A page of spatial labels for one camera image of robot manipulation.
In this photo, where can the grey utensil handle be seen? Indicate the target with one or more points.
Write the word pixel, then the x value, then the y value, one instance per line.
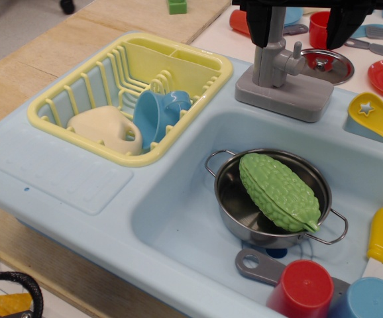
pixel 295 29

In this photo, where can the black chair caster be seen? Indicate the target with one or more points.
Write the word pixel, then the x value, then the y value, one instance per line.
pixel 67 6

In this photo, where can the red toy cup back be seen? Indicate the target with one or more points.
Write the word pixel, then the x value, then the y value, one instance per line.
pixel 318 29

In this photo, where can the blue toy cup in rack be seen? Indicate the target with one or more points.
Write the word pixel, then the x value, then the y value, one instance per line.
pixel 155 111

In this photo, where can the light blue toy sink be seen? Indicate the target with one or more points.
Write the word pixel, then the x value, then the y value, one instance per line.
pixel 124 241

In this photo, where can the yellow cloth piece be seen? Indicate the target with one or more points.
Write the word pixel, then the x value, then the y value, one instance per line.
pixel 14 303

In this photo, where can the red toy cup front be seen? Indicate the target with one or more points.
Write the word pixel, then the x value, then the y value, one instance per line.
pixel 305 289

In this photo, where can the green toy bitter gourd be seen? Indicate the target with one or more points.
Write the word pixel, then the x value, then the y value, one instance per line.
pixel 281 195

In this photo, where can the grey toy faucet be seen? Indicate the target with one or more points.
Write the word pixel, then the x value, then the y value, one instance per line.
pixel 274 82

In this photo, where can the cream toy mug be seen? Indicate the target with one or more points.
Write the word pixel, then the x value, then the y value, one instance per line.
pixel 106 125

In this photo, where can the yellow star scoop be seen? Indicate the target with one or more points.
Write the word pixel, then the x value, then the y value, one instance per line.
pixel 366 109

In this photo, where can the blue toy fork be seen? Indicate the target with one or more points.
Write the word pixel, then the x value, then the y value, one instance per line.
pixel 360 32

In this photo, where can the steel pot lid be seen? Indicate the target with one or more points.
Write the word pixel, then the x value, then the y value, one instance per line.
pixel 327 65

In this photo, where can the small steel pot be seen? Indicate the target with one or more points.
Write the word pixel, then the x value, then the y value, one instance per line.
pixel 245 220

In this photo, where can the blue toy cup front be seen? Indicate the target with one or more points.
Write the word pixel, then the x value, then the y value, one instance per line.
pixel 363 298

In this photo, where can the green toy block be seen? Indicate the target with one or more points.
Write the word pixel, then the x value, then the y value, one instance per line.
pixel 176 7

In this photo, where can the grey toy spatula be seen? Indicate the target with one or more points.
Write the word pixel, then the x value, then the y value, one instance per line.
pixel 260 267

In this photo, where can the grey faucet lever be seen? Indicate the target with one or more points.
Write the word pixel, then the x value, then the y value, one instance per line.
pixel 297 50

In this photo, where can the grey toy turner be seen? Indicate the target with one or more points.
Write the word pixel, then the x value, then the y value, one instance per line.
pixel 374 32

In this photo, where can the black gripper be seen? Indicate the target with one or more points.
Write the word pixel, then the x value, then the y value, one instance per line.
pixel 344 19

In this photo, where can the grey toy knife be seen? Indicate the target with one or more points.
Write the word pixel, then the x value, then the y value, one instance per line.
pixel 374 48

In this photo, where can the orange red toy cup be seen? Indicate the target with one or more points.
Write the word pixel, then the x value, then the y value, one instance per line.
pixel 237 22

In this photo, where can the yellow dish rack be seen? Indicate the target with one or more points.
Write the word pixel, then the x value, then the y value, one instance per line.
pixel 116 75

